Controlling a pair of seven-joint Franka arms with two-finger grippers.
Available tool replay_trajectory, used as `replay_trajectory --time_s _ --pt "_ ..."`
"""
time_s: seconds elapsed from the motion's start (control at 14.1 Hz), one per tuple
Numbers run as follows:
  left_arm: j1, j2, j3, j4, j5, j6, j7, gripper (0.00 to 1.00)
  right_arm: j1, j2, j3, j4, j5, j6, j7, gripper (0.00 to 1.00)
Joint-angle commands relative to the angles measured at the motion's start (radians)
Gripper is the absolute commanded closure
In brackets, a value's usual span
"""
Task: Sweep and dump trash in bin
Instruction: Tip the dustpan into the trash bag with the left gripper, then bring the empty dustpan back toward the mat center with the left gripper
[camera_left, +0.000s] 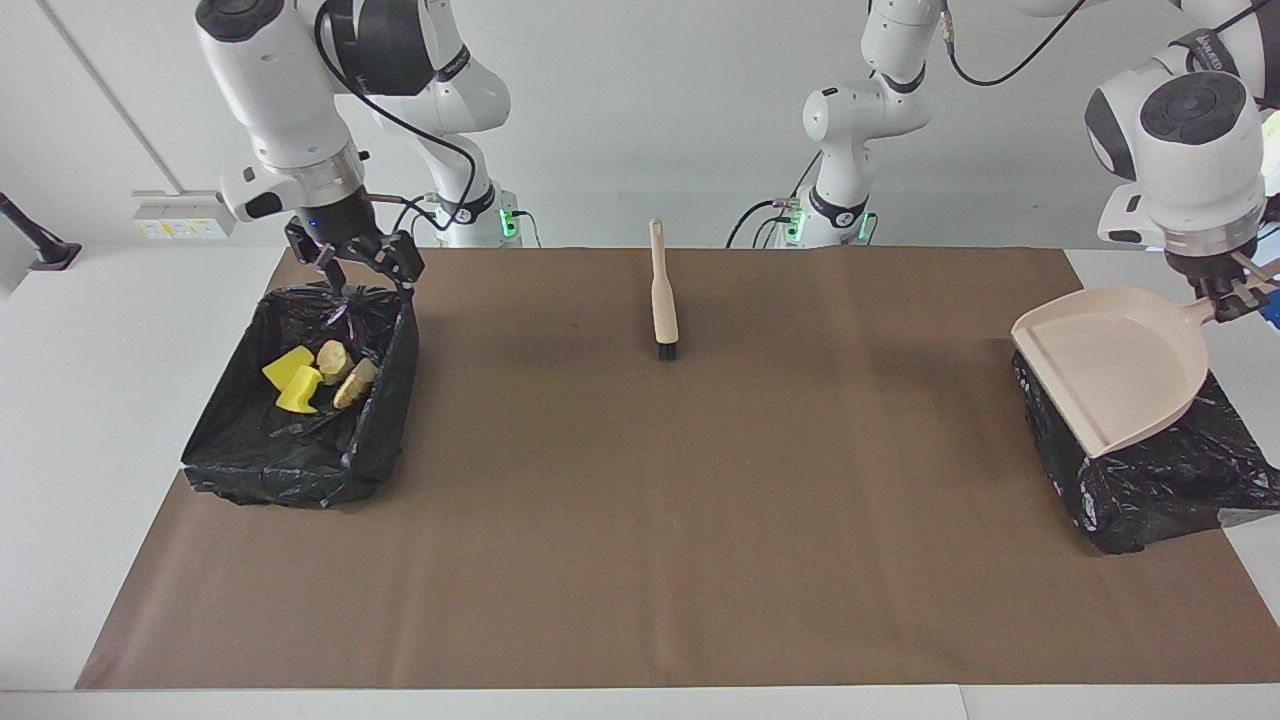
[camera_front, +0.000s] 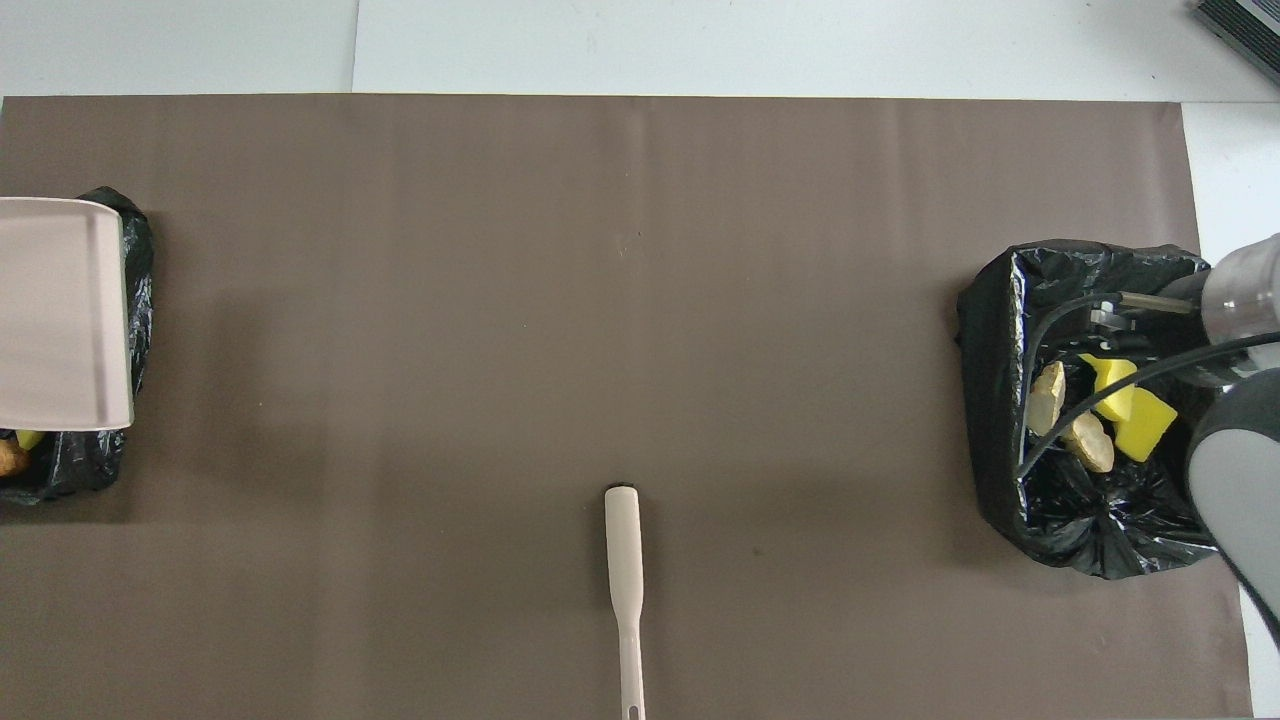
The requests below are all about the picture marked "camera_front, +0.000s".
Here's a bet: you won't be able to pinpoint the orange striped bread piece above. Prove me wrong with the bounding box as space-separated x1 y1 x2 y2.
1062 412 1115 474

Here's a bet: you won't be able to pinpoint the beige hand brush black bristles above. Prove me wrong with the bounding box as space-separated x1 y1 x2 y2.
604 484 647 720

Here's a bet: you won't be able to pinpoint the pale pink plastic dustpan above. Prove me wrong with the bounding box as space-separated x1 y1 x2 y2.
0 197 136 432

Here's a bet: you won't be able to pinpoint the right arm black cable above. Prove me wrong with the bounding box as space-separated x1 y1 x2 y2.
1015 290 1280 479

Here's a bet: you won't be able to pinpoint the brown paper table mat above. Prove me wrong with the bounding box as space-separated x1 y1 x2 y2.
0 95 1253 720

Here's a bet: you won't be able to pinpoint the pale bread piece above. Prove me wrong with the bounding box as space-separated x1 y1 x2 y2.
1030 362 1067 437

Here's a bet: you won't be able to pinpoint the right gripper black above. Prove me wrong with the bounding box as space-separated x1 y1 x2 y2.
1085 308 1151 356

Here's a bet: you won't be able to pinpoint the grey ribbed device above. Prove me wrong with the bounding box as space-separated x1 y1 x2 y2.
1192 0 1280 86

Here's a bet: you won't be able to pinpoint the black bag lined bin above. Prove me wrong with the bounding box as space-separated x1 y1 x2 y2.
956 240 1239 581
0 187 155 505

